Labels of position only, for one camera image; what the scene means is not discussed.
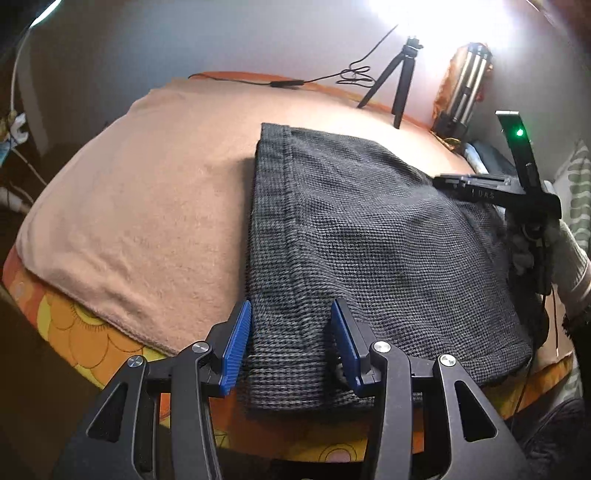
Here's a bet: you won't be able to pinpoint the folded silver tripod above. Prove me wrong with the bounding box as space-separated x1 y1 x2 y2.
432 42 496 140

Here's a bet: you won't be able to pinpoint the white cable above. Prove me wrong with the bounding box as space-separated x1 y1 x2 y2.
0 28 47 213

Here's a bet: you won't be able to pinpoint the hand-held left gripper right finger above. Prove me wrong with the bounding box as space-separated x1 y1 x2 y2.
326 298 528 480

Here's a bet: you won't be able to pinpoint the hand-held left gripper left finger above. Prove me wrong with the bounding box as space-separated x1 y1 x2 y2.
54 299 253 480

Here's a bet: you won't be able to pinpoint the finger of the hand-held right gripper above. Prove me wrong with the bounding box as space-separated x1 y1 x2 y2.
433 173 509 202

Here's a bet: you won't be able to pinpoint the dark grey knit pants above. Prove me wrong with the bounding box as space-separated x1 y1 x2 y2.
242 122 537 412

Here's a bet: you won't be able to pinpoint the orange patterned cloth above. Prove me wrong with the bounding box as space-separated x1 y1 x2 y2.
431 45 465 126

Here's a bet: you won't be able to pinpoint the peach blanket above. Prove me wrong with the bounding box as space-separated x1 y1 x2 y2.
16 76 575 366

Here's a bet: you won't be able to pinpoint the small black tripod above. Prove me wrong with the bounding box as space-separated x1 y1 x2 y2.
356 36 426 130

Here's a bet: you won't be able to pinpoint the person's right forearm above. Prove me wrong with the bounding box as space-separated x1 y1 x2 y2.
560 272 591 344

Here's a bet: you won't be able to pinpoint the orange floral bed sheet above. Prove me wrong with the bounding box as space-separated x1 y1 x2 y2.
2 70 576 463

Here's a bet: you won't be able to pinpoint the thin black cable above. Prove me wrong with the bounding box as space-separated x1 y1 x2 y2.
188 23 400 90

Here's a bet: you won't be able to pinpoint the green patterned white pillow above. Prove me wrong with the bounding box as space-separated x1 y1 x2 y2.
552 138 591 250

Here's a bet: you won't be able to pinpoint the person's right hand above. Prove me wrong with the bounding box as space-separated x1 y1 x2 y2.
505 181 591 306

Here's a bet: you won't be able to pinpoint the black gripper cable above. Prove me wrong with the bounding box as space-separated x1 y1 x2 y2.
512 291 562 422

